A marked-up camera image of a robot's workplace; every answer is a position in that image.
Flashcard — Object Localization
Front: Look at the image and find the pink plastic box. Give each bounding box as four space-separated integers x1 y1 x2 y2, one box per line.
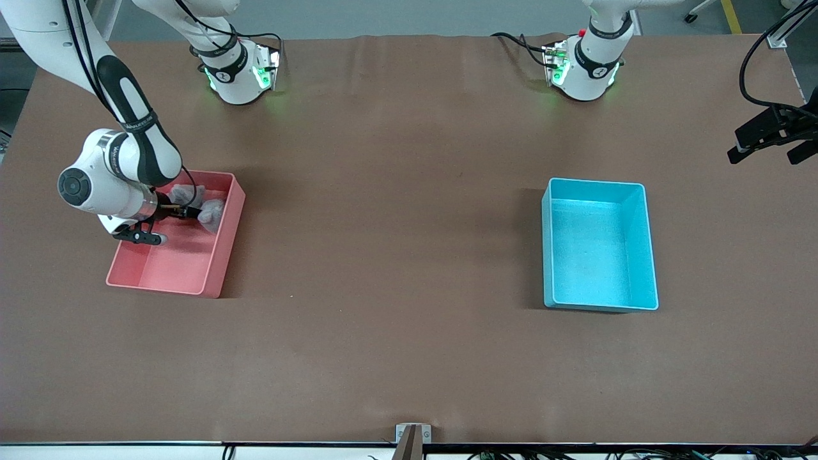
105 169 247 299

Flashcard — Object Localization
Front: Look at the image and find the aluminium frame post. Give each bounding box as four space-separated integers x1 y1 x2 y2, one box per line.
766 0 818 49

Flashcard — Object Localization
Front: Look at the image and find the grey plush toy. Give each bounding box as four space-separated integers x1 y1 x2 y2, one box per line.
197 199 226 233
168 184 206 209

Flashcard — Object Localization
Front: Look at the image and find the brown table cover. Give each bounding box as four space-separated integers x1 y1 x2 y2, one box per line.
0 33 818 445

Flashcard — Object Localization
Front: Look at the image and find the black base cable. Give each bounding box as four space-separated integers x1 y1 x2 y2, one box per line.
491 32 550 68
227 29 285 65

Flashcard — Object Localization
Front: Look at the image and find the table edge rail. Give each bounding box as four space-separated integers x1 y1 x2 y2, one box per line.
0 441 818 460

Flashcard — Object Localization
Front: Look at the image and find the black chair caster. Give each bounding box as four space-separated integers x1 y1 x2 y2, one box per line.
684 0 720 24

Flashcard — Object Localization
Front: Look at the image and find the metal base connector bracket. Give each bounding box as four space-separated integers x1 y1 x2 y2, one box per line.
542 40 571 87
251 46 282 91

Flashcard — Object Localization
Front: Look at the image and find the brown mount bar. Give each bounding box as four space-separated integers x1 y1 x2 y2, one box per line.
391 426 424 460

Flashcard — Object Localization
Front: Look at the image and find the blue plastic box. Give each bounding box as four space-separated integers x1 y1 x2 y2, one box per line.
541 178 660 312

